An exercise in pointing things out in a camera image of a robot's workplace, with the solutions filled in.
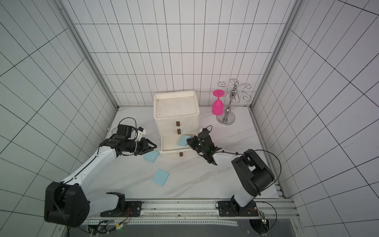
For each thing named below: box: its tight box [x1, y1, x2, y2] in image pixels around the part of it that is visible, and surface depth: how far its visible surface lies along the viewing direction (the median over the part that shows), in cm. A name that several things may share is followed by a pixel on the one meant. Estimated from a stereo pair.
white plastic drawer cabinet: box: [153, 90, 200, 136], surface depth 89 cm
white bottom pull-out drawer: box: [158, 135, 199, 158], surface depth 90 cm
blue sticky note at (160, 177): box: [151, 168, 170, 187], surface depth 85 cm
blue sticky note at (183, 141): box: [177, 135, 191, 147], surface depth 94 cm
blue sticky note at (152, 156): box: [143, 150, 160, 163], surface depth 92 cm
